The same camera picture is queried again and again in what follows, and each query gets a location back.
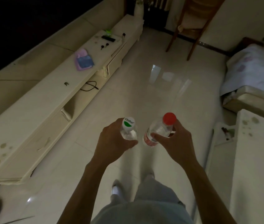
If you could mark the person's right hand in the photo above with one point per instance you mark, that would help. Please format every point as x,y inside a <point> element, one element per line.
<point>178,144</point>

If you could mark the person's left hand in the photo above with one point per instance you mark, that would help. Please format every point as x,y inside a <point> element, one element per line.
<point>109,143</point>

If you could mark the person's left thumb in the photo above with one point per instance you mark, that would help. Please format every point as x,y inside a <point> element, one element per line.
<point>130,143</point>

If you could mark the person's right thumb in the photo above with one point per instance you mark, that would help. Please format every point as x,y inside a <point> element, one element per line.
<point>159,136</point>

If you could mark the clear bottle with red cap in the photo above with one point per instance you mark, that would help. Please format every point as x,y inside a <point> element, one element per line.
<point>160,130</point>

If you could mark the clear bottle with white cap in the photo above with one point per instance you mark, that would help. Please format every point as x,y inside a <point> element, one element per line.
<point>129,130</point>

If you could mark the person's left forearm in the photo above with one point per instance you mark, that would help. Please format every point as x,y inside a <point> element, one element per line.
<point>87,193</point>

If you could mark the person's right forearm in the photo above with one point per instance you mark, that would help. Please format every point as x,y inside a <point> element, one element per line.
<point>210,193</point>

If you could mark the person's white shoe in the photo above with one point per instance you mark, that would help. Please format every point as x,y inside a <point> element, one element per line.
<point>116,190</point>

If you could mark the person's grey trousers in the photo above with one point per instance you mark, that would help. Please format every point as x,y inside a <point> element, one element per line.
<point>146,202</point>

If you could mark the cream low media cabinet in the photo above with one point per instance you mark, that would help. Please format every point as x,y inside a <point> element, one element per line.
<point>52,95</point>

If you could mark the cream bedside cabinet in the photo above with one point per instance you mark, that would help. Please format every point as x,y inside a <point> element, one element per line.
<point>246,170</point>

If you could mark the pink and blue cloth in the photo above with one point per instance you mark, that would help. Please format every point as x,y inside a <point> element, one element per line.
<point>84,60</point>

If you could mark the small black earphones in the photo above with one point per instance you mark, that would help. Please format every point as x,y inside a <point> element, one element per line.
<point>104,45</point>

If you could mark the black remote control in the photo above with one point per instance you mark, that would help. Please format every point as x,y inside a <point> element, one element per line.
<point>108,38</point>

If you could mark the bed with white sheet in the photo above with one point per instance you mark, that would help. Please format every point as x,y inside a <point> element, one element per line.
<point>253,76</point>

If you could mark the small green object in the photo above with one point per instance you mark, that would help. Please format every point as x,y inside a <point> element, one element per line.
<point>108,32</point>

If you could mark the wooden chair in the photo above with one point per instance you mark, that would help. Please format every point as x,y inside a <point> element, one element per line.
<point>192,23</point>

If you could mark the white vase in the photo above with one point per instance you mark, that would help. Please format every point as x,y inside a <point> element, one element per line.
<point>138,10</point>

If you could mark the black television screen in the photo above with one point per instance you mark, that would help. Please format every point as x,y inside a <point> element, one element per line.
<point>29,25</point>

